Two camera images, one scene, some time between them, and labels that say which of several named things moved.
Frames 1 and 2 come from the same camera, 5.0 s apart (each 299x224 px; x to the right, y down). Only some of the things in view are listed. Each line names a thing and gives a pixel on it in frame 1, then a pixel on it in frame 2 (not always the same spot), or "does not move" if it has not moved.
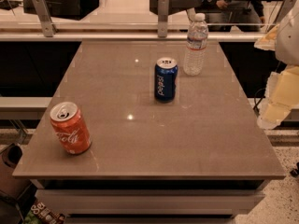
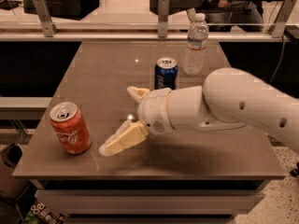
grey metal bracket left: (49, 28) does not move
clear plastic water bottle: (194, 60) does not move
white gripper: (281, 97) → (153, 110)
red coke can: (70, 127) does not move
